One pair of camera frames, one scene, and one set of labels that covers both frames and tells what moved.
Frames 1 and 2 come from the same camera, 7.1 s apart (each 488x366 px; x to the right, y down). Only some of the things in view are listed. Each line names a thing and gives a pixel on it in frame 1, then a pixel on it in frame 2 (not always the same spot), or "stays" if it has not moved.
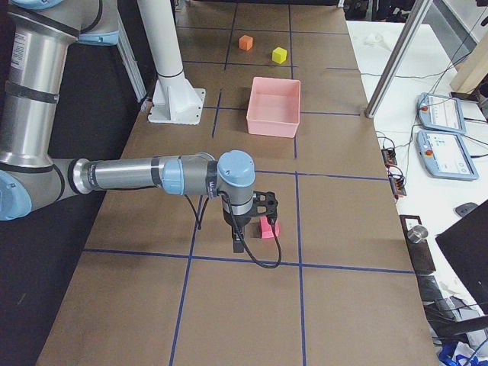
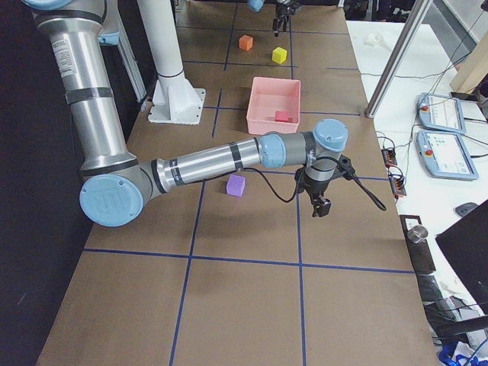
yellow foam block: (279, 55) stays
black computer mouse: (462, 209) stays
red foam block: (265, 229) to (282, 116)
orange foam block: (245, 43) stays
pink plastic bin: (274, 107) stays
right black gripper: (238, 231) to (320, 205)
